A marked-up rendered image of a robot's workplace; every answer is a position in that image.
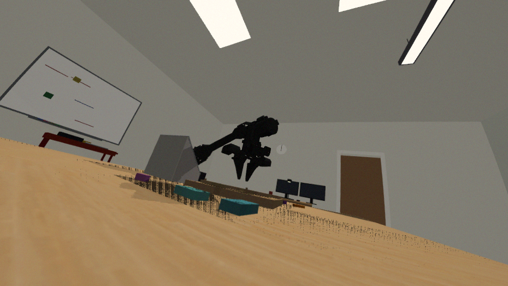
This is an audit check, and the teal rectangular block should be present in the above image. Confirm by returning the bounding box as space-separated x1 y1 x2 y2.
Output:
173 185 210 201
218 199 259 216

